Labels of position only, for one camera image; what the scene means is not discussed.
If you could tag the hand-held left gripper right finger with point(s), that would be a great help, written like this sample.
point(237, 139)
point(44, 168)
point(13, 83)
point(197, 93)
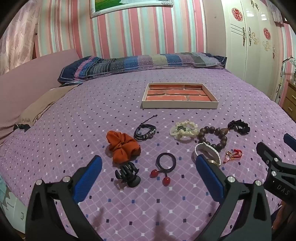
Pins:
point(209, 177)

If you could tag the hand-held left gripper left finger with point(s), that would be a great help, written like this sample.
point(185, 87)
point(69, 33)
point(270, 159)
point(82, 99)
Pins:
point(86, 178)

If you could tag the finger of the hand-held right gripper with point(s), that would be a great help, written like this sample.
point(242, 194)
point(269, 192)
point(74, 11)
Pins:
point(266, 151)
point(290, 139)

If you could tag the black hair claw clip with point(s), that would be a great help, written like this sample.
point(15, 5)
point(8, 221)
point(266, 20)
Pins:
point(129, 177)

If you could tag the white tray with brick print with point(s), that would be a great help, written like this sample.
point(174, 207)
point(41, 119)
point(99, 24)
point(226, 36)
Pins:
point(178, 95)

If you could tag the black scrunchie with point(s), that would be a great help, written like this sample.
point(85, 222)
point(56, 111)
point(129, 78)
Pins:
point(242, 128)

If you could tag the wooden nightstand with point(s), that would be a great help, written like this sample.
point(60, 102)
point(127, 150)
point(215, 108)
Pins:
point(291, 99)

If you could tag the orange scrunchie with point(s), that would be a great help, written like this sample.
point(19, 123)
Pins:
point(120, 144)

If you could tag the cream scrunchie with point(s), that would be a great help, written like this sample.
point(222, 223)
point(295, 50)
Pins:
point(185, 133)

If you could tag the purple patterned bedsheet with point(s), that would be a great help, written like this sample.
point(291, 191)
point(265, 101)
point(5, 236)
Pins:
point(92, 104)

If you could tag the white cardboard box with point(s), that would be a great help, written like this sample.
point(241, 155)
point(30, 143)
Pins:
point(11, 206)

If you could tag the small black cloth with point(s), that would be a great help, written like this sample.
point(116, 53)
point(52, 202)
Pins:
point(22, 127)

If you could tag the tan cloth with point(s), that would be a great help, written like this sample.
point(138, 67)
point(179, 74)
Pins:
point(46, 102)

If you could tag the white wardrobe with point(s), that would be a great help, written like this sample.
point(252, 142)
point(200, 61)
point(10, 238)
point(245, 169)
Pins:
point(252, 46)

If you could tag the pink headboard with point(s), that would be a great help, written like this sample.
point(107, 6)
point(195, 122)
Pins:
point(34, 76)

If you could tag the long striped pillow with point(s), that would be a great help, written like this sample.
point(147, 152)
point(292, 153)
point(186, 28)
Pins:
point(143, 62)

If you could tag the pink floral curtain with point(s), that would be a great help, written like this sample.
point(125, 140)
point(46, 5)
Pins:
point(18, 39)

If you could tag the framed wall picture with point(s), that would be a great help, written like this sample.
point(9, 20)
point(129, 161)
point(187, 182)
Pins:
point(129, 5)

